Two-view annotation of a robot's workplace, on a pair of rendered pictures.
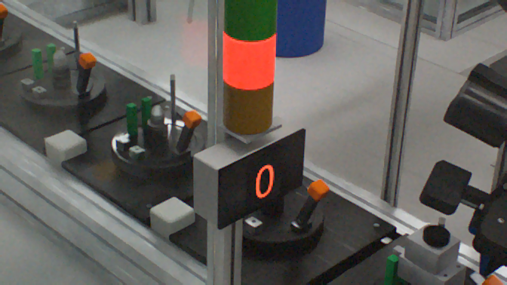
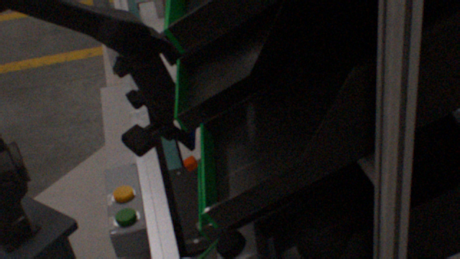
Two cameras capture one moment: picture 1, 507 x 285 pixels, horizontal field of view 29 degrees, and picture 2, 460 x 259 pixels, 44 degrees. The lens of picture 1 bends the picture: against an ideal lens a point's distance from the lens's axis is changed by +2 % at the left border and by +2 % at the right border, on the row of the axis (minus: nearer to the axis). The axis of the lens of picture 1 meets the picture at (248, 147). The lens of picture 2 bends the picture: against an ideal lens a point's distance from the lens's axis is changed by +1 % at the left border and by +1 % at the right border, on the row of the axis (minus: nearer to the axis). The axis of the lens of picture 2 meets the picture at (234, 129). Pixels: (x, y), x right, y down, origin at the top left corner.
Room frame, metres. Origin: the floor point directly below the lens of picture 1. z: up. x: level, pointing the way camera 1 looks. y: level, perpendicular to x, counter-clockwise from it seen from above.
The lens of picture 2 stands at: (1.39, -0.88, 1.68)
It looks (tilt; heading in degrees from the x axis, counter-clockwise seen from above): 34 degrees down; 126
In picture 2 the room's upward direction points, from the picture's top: 9 degrees counter-clockwise
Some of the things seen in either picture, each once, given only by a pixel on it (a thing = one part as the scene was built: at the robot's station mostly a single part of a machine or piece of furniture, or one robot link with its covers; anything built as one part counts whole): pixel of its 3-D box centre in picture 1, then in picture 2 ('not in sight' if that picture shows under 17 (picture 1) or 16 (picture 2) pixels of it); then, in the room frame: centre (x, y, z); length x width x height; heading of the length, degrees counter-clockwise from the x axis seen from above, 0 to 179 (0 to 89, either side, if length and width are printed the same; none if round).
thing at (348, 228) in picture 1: (273, 196); not in sight; (1.07, -0.04, 1.01); 0.24 x 0.24 x 0.13; 45
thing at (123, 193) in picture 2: not in sight; (123, 195); (0.68, -0.31, 0.96); 0.04 x 0.04 x 0.02
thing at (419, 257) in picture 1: (425, 252); not in sight; (0.90, -0.21, 1.06); 0.08 x 0.04 x 0.07; 45
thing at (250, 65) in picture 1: (249, 55); not in sight; (0.84, 0.00, 1.33); 0.05 x 0.05 x 0.05
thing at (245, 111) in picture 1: (247, 100); not in sight; (0.84, 0.00, 1.28); 0.05 x 0.05 x 0.05
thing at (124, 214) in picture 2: not in sight; (126, 218); (0.73, -0.36, 0.96); 0.04 x 0.04 x 0.02
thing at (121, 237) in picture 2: not in sight; (127, 206); (0.68, -0.31, 0.93); 0.21 x 0.07 x 0.06; 135
